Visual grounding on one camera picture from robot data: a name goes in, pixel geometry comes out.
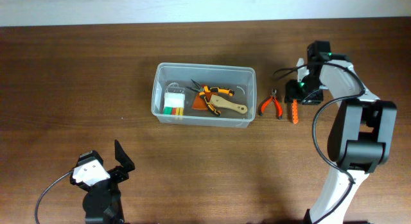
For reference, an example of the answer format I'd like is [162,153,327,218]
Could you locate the orange perforated strip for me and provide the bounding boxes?
[292,99,299,124]

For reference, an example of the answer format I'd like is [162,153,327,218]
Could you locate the small red-handled cutters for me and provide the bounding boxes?
[258,89,284,120]

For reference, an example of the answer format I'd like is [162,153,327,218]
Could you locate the clear box of coloured bits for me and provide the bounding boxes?
[162,82,186,116]

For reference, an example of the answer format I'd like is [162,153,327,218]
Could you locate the clear plastic container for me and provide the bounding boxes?
[152,63,257,128]

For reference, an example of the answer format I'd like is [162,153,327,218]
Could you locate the orange scraper wooden handle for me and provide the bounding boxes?
[191,92,248,114]

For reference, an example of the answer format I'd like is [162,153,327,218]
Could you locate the orange black long-nose pliers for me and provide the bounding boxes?
[186,80,234,117]

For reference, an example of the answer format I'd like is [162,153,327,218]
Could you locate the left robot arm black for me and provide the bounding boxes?
[70,140,136,224]

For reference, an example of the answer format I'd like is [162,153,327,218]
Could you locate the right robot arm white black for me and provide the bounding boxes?
[284,40,397,223]

